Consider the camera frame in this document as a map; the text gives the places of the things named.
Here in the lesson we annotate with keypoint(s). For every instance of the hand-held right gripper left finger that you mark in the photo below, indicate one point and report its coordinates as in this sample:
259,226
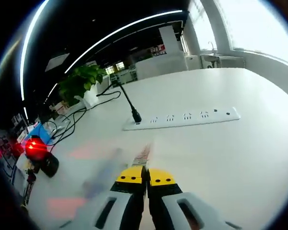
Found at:
132,187

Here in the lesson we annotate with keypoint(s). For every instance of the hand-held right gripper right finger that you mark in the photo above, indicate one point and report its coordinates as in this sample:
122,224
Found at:
158,191

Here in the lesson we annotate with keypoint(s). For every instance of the white table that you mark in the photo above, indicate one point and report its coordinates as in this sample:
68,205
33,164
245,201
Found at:
218,155

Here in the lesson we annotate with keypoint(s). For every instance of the white power strip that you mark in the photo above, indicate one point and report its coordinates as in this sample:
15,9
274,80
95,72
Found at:
194,121

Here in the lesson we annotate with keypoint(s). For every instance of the black barcode scanner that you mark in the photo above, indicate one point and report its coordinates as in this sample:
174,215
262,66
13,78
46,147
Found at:
49,164

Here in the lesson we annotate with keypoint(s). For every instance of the white plant pot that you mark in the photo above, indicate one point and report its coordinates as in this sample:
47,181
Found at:
92,95

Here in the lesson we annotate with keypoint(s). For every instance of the blue plastic crate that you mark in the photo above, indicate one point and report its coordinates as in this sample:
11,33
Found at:
39,131

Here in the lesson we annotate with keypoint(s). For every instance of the green potted plant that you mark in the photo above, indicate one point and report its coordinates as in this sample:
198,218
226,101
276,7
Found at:
81,81

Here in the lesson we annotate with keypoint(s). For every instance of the white desk partition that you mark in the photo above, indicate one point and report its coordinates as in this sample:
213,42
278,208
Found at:
160,67

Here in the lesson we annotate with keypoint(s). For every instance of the short ceiling light strip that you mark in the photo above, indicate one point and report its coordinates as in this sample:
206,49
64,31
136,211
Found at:
53,90
26,112

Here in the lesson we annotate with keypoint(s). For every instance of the white sink unit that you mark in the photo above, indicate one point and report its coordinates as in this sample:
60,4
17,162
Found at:
220,60

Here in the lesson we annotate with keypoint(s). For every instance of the ceiling air conditioner unit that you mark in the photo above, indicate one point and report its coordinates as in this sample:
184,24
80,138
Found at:
56,61

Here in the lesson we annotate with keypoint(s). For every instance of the straight ceiling light strip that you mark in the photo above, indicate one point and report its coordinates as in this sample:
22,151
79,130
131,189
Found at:
172,12

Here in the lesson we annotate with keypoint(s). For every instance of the long curved ceiling light strip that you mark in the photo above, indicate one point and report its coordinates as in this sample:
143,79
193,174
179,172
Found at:
43,4

